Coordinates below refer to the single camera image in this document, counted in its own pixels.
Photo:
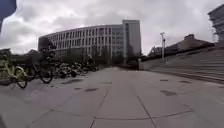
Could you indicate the wide grey stone steps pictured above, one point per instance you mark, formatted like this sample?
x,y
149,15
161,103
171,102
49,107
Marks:
x,y
193,65

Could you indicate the tall lamp pole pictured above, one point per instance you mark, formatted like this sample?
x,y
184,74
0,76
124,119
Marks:
x,y
162,46

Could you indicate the tall grey building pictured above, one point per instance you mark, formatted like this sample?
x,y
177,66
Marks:
x,y
218,21

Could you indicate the large curved glass building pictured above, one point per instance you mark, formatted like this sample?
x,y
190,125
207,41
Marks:
x,y
96,40

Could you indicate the row of dark trees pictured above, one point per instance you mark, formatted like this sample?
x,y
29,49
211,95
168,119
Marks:
x,y
100,56

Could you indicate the low building with dark roof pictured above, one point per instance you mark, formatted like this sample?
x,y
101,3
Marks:
x,y
190,43

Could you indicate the row of parked bicycles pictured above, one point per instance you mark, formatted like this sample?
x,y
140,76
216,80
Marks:
x,y
40,73

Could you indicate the grey paved plaza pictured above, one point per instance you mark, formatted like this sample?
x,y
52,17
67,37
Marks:
x,y
120,103

